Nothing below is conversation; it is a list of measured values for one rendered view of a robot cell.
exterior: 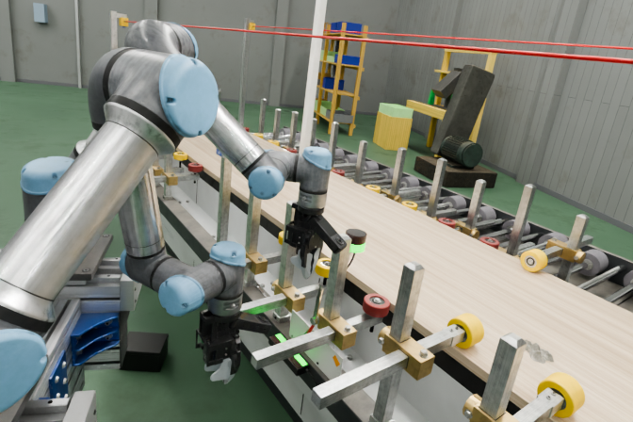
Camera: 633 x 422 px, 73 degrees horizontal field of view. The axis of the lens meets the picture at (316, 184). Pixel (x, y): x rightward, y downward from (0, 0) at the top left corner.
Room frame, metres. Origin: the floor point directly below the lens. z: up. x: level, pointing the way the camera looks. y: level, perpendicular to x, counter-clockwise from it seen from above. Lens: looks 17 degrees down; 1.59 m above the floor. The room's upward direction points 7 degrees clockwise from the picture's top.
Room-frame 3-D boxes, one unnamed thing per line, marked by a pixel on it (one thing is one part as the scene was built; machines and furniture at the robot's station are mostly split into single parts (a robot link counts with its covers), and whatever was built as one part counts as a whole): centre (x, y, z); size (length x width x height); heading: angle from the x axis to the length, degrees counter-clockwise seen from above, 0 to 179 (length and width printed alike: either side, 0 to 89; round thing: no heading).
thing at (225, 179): (1.67, 0.38, 0.93); 0.05 x 0.05 x 0.45; 38
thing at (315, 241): (1.06, 0.01, 1.15); 0.09 x 0.08 x 0.12; 58
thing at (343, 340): (1.06, -0.11, 0.85); 0.14 x 0.06 x 0.05; 38
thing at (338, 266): (1.07, -0.09, 0.89); 0.04 x 0.04 x 0.48; 38
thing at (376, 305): (1.13, -0.23, 0.85); 0.08 x 0.08 x 0.11
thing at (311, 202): (1.05, 0.01, 1.23); 0.08 x 0.08 x 0.05
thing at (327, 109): (10.05, -0.07, 1.14); 2.48 x 0.70 x 2.29; 12
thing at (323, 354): (1.08, -0.05, 0.75); 0.26 x 0.01 x 0.10; 38
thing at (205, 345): (0.81, 0.17, 0.97); 0.09 x 0.08 x 0.12; 128
